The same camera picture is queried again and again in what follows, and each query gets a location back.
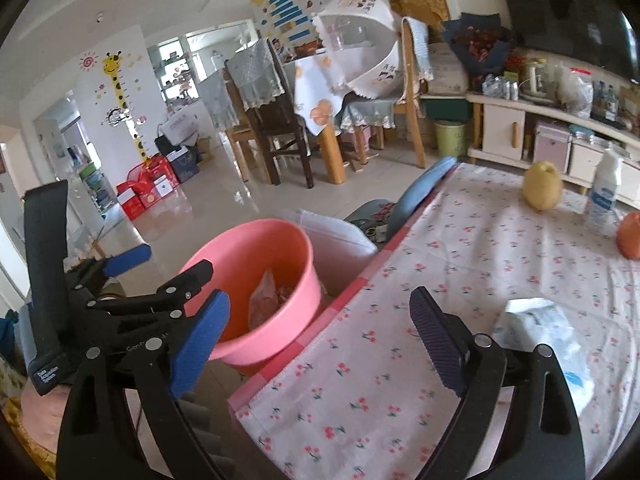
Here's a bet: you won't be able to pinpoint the pink plastic basin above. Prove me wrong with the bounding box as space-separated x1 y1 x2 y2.
184 218 322 370

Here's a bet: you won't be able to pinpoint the black television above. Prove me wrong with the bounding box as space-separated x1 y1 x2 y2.
506 0 639 81

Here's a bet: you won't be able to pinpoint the white wet wipes pack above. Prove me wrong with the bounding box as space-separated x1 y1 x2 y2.
489 297 597 418

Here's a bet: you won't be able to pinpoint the grey cushioned stool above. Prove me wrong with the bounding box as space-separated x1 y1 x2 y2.
276 209 378 298

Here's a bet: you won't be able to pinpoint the giraffe height wall sticker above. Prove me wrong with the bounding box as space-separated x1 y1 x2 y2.
102 51 149 162

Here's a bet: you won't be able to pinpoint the wooden dining chair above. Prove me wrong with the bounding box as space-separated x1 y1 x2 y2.
338 16 434 168

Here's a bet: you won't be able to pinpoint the white milk bottle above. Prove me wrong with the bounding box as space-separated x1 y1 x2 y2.
584 148 623 234

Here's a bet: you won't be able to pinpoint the blue chair back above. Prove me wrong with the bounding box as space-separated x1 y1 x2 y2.
386 156 458 242

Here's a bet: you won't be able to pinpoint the red apple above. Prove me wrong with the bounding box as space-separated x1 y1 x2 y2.
616 211 640 260

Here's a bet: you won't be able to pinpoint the red gift boxes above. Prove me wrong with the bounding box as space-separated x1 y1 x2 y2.
116 154 180 220

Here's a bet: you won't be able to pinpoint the dark flower bouquet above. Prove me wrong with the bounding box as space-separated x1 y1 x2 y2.
442 12 511 77

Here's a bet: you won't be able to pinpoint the white tv cabinet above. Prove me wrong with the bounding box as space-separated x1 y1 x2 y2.
466 93 639 208

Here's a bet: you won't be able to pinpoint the cherry print tablecloth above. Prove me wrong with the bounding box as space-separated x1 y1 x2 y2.
232 164 639 479

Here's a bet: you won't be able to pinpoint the dark wooden chair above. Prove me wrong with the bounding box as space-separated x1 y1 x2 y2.
226 38 314 188

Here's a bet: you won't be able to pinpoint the small yellow pear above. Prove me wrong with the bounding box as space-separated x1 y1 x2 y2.
522 162 563 211

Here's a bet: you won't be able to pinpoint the dining table with cloth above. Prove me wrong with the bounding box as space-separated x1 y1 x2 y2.
283 53 349 185

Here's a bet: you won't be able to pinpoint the green trash bin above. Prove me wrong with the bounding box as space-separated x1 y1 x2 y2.
435 120 466 157

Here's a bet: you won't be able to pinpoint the white mesh food cover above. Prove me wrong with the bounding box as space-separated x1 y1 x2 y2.
312 0 402 100

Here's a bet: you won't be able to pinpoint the pink storage box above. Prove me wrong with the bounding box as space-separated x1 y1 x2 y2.
533 122 572 174

